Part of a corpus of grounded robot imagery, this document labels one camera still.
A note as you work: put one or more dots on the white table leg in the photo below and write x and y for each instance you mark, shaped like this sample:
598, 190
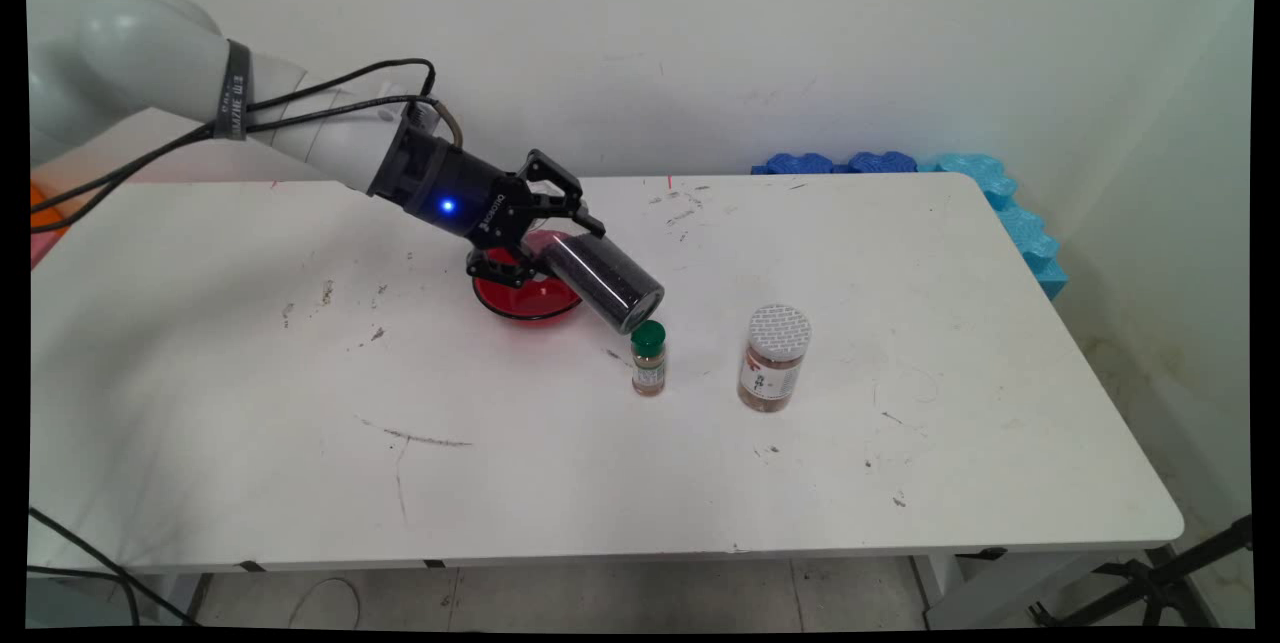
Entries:
178, 598
990, 593

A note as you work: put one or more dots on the light blue foam mat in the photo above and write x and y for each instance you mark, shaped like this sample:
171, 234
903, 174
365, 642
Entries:
1030, 243

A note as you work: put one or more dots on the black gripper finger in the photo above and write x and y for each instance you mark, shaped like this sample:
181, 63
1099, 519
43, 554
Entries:
565, 181
500, 273

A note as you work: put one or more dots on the orange foam mat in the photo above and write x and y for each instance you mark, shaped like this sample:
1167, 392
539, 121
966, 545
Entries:
42, 205

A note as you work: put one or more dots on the dark blue foam mat piece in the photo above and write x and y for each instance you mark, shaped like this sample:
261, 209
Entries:
800, 164
882, 163

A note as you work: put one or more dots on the small green-capped spice bottle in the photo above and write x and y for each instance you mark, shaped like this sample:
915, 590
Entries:
648, 363

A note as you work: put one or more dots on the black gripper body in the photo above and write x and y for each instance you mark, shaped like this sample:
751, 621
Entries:
440, 183

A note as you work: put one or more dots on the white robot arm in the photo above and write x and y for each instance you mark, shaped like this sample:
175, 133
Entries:
150, 63

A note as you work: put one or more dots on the black tripod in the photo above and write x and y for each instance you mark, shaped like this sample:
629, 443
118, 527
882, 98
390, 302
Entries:
1160, 583

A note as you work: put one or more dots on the clear jar of black seeds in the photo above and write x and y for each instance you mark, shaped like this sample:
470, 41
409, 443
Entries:
610, 283

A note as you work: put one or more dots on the white-lidded brown spice jar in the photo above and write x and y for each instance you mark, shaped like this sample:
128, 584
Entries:
770, 373

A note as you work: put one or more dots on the pink foam mat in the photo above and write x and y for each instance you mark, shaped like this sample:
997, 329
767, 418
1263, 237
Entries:
40, 248

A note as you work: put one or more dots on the red bowl with black rim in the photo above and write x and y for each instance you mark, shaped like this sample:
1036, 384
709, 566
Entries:
525, 301

